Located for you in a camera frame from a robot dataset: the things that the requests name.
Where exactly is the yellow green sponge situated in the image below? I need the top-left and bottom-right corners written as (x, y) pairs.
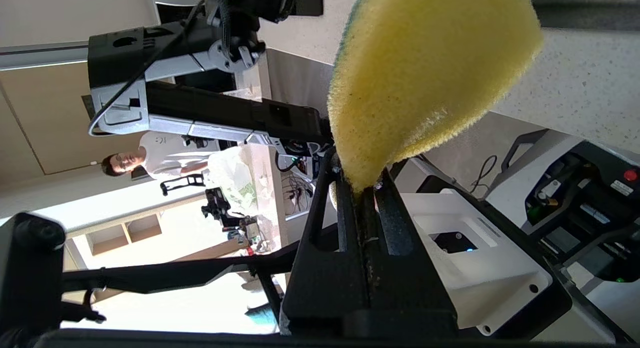
top-left (327, 0), bottom-right (545, 194)

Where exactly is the person in white shirt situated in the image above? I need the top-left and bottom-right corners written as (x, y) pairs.
top-left (101, 131), bottom-right (241, 181)

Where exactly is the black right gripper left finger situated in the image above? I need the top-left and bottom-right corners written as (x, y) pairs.
top-left (279, 150), bottom-right (370, 337)

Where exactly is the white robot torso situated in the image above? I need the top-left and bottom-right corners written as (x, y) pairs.
top-left (395, 186), bottom-right (573, 339)

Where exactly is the beige open shelf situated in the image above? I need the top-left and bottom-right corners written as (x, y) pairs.
top-left (82, 212), bottom-right (165, 256)

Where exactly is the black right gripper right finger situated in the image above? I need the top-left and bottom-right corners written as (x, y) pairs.
top-left (364, 169), bottom-right (459, 339)

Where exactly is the white black robot base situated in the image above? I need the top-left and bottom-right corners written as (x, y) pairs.
top-left (482, 128), bottom-right (640, 344)

